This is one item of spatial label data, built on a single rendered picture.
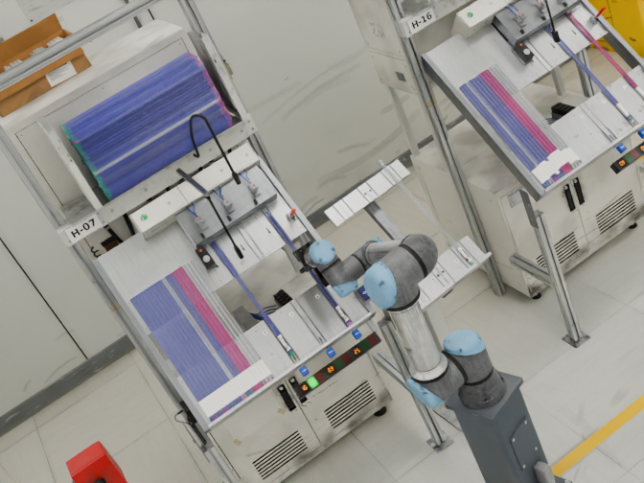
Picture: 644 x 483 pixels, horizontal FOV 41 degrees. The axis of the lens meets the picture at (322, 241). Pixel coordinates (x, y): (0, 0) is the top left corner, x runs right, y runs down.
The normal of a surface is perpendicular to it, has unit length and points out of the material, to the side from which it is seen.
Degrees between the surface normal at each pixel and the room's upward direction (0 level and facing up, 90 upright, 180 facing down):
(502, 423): 90
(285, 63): 90
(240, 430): 90
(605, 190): 90
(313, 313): 45
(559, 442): 0
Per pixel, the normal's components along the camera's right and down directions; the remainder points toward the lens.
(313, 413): 0.44, 0.32
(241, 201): 0.04, -0.33
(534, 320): -0.38, -0.78
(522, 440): 0.69, 0.12
